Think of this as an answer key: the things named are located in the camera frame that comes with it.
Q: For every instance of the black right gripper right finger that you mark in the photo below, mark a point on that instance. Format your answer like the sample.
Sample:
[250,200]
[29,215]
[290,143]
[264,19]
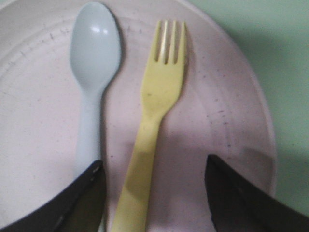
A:
[236,205]

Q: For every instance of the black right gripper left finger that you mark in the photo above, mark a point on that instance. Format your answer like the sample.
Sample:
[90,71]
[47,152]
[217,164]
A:
[78,208]

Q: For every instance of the beige round plate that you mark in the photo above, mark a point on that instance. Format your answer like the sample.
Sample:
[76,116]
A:
[221,110]

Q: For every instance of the yellow plastic fork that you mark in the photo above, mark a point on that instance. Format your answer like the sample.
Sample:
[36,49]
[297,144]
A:
[160,90]

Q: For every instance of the light blue plastic spoon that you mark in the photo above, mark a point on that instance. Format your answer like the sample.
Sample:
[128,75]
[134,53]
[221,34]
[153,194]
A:
[95,57]

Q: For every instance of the green rectangular tray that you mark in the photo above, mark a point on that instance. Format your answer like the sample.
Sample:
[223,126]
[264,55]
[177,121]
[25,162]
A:
[274,37]

